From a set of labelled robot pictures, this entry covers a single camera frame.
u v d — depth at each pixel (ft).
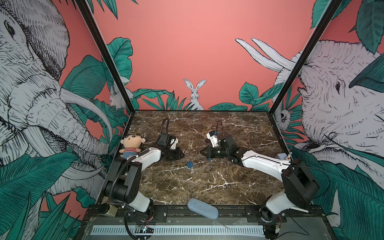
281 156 2.94
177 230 2.30
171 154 2.57
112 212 2.29
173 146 2.73
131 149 3.00
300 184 1.45
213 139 2.56
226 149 2.17
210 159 3.05
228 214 2.49
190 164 2.97
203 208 2.41
